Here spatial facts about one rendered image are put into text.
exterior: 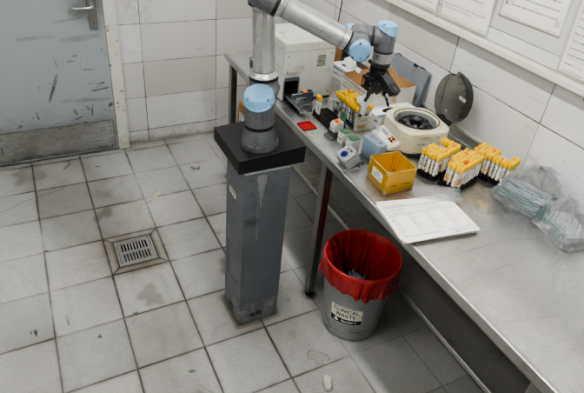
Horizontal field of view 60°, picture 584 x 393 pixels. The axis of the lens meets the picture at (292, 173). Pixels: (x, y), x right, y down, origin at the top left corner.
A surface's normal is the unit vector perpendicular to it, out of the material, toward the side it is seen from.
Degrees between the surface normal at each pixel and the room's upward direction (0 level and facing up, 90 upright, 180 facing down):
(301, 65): 90
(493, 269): 0
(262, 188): 90
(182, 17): 90
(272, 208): 90
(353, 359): 0
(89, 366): 0
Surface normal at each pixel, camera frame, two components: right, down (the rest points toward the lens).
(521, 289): 0.08, -0.83
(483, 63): -0.89, 0.18
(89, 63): 0.44, 0.53
